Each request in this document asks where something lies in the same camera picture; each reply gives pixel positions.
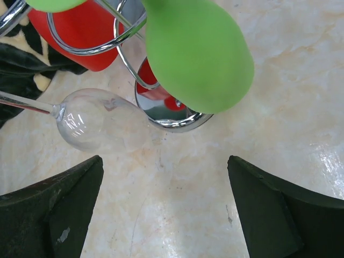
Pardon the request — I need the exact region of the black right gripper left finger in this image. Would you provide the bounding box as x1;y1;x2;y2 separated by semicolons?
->
1;155;104;257

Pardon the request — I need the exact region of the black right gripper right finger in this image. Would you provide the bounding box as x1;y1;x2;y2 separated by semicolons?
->
227;156;343;257

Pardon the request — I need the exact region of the clear wine glass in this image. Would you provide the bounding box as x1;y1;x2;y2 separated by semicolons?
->
1;88;152;154

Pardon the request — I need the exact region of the green wine glass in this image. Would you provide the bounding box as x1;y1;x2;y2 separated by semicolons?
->
25;0;255;113

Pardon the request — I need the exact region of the red wine glass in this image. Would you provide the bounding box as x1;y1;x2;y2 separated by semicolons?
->
28;1;185;111

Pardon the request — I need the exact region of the chrome wine glass rack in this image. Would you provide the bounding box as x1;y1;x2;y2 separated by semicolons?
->
1;1;209;132

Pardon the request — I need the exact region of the black floral blanket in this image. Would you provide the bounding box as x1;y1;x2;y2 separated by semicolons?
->
0;0;89;129

